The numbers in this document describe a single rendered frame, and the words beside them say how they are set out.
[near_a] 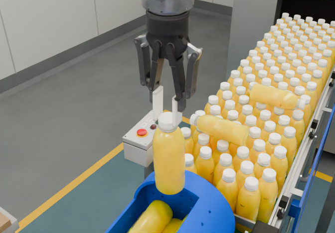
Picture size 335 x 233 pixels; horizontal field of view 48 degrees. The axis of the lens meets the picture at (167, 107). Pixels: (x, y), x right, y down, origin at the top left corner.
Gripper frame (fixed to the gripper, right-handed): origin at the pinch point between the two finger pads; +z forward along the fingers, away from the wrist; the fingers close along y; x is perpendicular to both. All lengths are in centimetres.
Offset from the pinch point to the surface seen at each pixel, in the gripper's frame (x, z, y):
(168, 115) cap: 0.7, 2.5, -0.2
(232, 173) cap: 28.9, 39.3, 6.8
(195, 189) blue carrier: 6.1, 26.6, 4.5
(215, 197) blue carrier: 8.4, 29.0, 9.1
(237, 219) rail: 24, 53, 12
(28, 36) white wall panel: 178, 105, -257
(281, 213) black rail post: 39, 58, 23
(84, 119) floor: 142, 150, -163
